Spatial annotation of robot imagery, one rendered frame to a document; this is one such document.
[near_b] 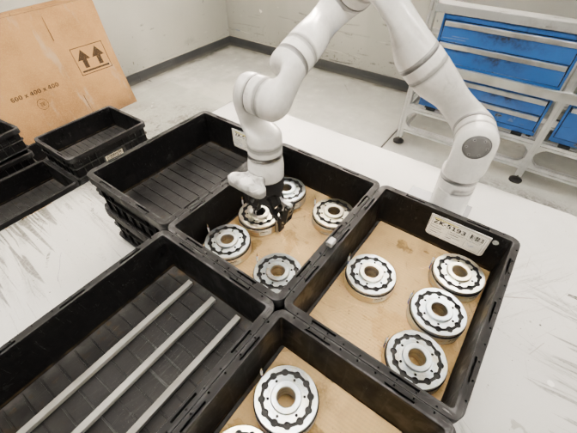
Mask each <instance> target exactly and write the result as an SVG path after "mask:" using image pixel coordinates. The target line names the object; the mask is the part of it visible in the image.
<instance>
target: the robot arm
mask: <svg viewBox="0 0 577 433"><path fill-rule="evenodd" d="M371 4H372V5H373V6H374V7H375V8H376V9H377V10H378V12H379V13H380V15H381V17H382V18H383V20H384V21H385V23H386V25H387V27H388V30H389V33H390V37H391V43H392V56H393V60H394V64H395V66H396V69H397V70H398V72H399V74H400V75H401V76H402V78H403V79H404V80H405V81H406V82H407V83H408V85H409V86H410V87H411V88H412V89H413V90H414V91H415V92H416V93H417V94H418V95H419V96H421V97H422V98H423V99H424V100H426V101H428V102H430V103H431V104H433V105H434V106H435V107H437V108H438V109H439V110H440V112H441V113H442V115H443V116H444V117H445V119H446V121H447V123H448V124H449V125H450V127H451V129H452V134H453V146H452V150H451V152H450V155H449V156H448V159H447V160H446V161H445V162H444V163H443V165H442V168H441V171H440V174H439V177H438V180H437V182H436V185H435V188H434V191H433V194H432V197H431V199H430V201H429V203H432V204H436V205H438V206H440V207H442V208H444V209H447V210H450V211H452V212H454V213H457V214H459V215H461V216H463V214H464V212H465V208H466V206H467V205H468V203H469V201H470V199H471V195H472V193H473V192H474V190H475V188H476V186H477V182H478V181H479V180H480V178H482V177H483V176H484V175H485V173H486V171H487V170H488V168H489V165H490V163H491V162H492V160H493V158H494V157H495V154H496V151H497V150H498V147H499V144H500V135H499V132H498V127H497V124H496V121H495V118H494V117H493V116H492V115H491V113H490V112H489V111H488V110H487V109H486V108H485V107H484V106H483V105H482V104H481V103H480V102H479V101H478V100H477V98H476V97H475V96H474V95H473V94H472V93H471V92H470V90H469V89H468V88H467V87H466V85H465V82H464V80H463V78H462V77H461V75H460V74H459V72H458V70H457V68H456V67H455V65H454V64H453V62H452V60H451V59H450V58H449V56H448V55H447V53H446V51H445V50H444V48H443V47H442V46H441V44H440V42H439V41H438V40H437V39H436V38H435V37H434V35H433V34H432V33H431V31H430V30H429V29H428V27H427V25H426V24H425V22H424V21H423V19H422V18H421V17H420V15H419V14H418V12H417V11H416V9H415V7H414V5H413V4H412V2H411V0H319V2H318V3H317V5H316V6H315V8H314V9H313V10H312V12H311V13H310V14H309V15H308V16H307V17H306V18H305V19H303V20H302V21H301V22H300V23H299V24H298V25H297V26H296V27H295V28H294V29H293V30H292V31H291V32H290V33H289V34H288V36H287V37H286V38H285V39H284V40H283V41H282V43H281V44H280V45H279V46H278V47H277V48H276V50H275V51H274V52H273V53H272V54H271V56H270V67H271V70H272V72H273V73H274V74H275V76H276V77H275V78H271V77H268V76H264V75H262V74H259V73H257V72H253V71H247V72H244V73H242V74H241V75H240V76H239V77H238V78H237V80H236V82H235V84H234V90H233V102H234V108H235V111H236V113H237V116H238V119H239V122H240V125H241V128H242V130H243V132H244V133H245V136H246V147H247V156H248V157H247V167H248V171H247V172H232V173H231V174H229V175H228V184H229V185H230V186H232V187H234V188H236V189H238V190H240V191H241V192H243V193H244V196H245V200H246V204H247V205H250V206H252V209H253V210H254V214H255V215H257V216H261V215H263V214H264V212H263V207H262V206H261V205H263V206H266V207H267V208H268V209H269V211H270V214H271V215H272V216H273V217H274V219H275V232H276V233H279V232H281V231H282V230H283V229H284V225H285V224H286V223H287V222H288V221H289V220H290V219H291V218H292V216H293V212H294V208H295V202H293V201H291V202H290V203H289V202H288V201H287V200H285V199H284V196H283V194H282V190H283V188H284V162H283V157H282V132H281V130H280V128H279V127H278V126H277V125H276V124H274V123H273V122H276V121H278V120H280V119H282V118H283V117H285V116H286V115H287V113H288V112H289V110H290V108H291V106H292V104H293V101H294V98H295V96H296V93H297V91H298V89H299V87H300V85H301V82H302V80H303V78H304V77H305V76H306V75H307V73H308V72H309V71H310V69H311V68H312V67H313V66H314V65H315V64H316V63H317V62H318V60H319V59H320V57H321V56H322V54H323V53H324V51H325V49H326V47H327V46H328V44H329V42H330V40H331V38H332V37H333V35H334V34H335V33H336V32H337V31H338V30H339V29H340V28H341V27H342V26H343V25H344V24H345V23H347V22H348V21H349V20H351V19H352V18H353V17H354V16H356V15H358V14H359V13H361V12H362V11H364V10H365V9H366V8H367V7H368V6H369V5H371ZM250 196H251V197H252V198H250ZM278 213H279V214H280V216H278Z"/></svg>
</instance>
